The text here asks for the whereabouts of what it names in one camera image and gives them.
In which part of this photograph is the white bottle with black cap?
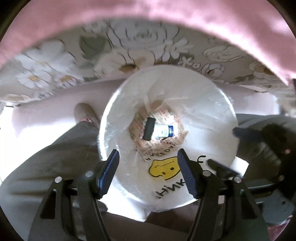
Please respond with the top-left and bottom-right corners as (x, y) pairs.
(142, 117), (174, 141)

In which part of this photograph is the white trash bag lined bin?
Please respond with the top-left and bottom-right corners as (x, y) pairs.
(98, 65), (238, 211)

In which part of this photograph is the grey trousers leg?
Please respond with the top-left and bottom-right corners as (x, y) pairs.
(1, 121), (99, 240)

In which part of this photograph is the beige shoe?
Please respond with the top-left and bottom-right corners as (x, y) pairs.
(73, 103), (100, 128)

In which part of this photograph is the pink floral bed sheet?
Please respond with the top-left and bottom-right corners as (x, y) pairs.
(1, 1), (295, 116)

